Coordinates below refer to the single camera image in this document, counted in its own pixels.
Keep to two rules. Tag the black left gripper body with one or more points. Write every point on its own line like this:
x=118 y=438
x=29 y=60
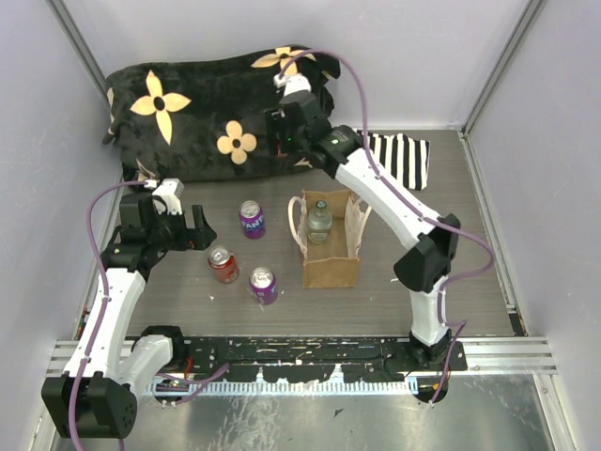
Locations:
x=172 y=231

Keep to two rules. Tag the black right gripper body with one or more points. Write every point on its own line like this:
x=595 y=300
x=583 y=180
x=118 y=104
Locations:
x=290 y=141

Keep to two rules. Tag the clear glass bottle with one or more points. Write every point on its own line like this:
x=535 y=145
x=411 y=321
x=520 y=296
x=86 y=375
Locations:
x=319 y=222

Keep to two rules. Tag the brown canvas tote bag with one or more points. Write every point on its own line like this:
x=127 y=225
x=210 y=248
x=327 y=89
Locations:
x=334 y=263

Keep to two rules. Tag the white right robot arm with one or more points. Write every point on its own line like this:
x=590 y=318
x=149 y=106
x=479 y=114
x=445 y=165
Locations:
x=428 y=238

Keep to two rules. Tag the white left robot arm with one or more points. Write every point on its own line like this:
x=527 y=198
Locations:
x=96 y=395

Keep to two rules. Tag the red soda can front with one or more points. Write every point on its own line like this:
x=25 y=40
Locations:
x=223 y=263

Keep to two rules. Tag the purple Fanta can rear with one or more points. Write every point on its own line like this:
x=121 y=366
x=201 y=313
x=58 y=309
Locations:
x=252 y=220

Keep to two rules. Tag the purple fanta can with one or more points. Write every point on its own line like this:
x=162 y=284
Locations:
x=252 y=220
x=263 y=285

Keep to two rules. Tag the purple Fanta can front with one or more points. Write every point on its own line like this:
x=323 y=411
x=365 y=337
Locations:
x=263 y=285

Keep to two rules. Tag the black floral plush blanket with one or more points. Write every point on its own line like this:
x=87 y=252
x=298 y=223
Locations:
x=205 y=120

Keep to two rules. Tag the black white striped cloth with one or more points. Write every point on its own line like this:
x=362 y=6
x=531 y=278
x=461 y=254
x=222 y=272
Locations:
x=405 y=158

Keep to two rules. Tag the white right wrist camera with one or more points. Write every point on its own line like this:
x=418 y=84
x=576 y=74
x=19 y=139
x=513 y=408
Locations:
x=291 y=84

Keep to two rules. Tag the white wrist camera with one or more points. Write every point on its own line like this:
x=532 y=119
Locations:
x=166 y=197
x=291 y=84

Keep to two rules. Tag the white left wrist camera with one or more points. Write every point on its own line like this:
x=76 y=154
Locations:
x=166 y=197

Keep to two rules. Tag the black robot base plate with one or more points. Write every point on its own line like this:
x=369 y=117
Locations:
x=304 y=359

